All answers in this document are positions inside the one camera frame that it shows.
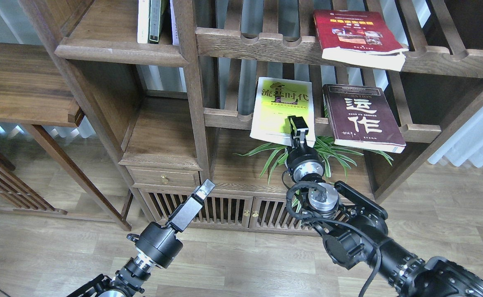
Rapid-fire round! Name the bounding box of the wooden side table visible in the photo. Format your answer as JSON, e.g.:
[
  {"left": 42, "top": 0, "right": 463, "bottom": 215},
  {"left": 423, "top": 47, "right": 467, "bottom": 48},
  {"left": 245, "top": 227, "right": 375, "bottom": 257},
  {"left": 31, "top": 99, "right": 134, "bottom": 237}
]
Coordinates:
[{"left": 0, "top": 43, "right": 133, "bottom": 231}]

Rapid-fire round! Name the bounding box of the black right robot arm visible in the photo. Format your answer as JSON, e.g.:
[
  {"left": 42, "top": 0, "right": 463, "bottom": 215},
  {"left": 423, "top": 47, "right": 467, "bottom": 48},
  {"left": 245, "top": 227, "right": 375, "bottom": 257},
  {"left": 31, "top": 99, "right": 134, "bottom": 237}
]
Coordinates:
[{"left": 286, "top": 116, "right": 483, "bottom": 297}]

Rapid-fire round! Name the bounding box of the dark maroon book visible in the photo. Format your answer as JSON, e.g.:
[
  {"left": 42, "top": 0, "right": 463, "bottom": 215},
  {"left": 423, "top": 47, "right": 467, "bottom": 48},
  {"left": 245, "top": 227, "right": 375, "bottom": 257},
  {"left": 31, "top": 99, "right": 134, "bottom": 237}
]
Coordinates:
[{"left": 323, "top": 84, "right": 407, "bottom": 153}]

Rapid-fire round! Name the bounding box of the spider plant in white pot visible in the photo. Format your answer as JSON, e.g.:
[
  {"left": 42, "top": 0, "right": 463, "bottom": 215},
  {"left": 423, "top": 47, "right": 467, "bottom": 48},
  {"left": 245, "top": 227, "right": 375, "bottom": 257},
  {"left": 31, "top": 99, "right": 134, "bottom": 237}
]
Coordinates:
[{"left": 237, "top": 136, "right": 394, "bottom": 186}]

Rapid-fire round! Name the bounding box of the yellow green book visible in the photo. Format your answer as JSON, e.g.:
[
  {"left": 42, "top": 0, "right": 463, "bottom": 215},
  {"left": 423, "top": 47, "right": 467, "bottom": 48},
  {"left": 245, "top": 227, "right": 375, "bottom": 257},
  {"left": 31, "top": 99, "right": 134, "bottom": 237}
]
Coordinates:
[{"left": 250, "top": 77, "right": 316, "bottom": 147}]

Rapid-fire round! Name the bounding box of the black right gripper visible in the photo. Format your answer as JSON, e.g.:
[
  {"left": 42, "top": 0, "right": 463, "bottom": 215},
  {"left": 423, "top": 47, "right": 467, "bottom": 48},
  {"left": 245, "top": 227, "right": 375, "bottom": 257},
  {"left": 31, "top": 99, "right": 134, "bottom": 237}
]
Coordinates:
[{"left": 286, "top": 116, "right": 325, "bottom": 182}]

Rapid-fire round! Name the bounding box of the slatted wooden rack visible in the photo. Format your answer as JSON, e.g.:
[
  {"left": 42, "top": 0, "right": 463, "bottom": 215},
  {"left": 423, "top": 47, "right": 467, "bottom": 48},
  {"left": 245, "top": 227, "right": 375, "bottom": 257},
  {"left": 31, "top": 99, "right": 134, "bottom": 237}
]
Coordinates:
[{"left": 0, "top": 152, "right": 68, "bottom": 217}]

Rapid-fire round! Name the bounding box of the white upright book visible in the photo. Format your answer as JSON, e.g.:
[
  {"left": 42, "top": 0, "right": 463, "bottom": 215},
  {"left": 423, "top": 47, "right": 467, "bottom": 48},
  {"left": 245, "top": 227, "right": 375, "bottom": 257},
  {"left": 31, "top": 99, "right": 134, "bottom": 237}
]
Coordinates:
[{"left": 137, "top": 0, "right": 151, "bottom": 44}]

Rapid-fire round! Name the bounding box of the dark wooden bookshelf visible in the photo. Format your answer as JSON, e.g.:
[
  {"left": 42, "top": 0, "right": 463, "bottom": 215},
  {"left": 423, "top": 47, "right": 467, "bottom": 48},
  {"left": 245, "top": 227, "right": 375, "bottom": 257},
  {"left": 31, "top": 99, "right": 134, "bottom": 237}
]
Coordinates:
[{"left": 19, "top": 0, "right": 483, "bottom": 233}]

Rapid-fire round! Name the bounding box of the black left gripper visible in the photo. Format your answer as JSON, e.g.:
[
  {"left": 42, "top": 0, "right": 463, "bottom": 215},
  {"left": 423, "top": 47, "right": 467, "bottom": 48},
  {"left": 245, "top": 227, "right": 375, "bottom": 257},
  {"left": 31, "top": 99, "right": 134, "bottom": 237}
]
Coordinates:
[{"left": 127, "top": 180, "right": 215, "bottom": 269}]

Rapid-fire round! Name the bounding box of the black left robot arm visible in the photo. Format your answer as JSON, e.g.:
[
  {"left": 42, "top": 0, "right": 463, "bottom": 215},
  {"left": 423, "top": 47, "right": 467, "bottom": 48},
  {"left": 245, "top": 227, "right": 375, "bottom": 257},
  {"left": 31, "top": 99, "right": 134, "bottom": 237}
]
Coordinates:
[{"left": 69, "top": 180, "right": 215, "bottom": 297}]

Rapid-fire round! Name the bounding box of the white curtain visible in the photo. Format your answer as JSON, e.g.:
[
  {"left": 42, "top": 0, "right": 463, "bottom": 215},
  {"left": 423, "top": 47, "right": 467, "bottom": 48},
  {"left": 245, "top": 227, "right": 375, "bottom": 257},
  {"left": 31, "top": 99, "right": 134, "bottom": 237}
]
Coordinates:
[{"left": 428, "top": 107, "right": 483, "bottom": 168}]

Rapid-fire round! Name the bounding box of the red book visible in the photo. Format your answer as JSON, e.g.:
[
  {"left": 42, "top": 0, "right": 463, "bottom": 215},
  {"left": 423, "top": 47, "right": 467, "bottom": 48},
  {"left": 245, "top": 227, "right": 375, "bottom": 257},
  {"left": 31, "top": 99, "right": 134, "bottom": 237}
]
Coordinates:
[{"left": 313, "top": 9, "right": 408, "bottom": 71}]

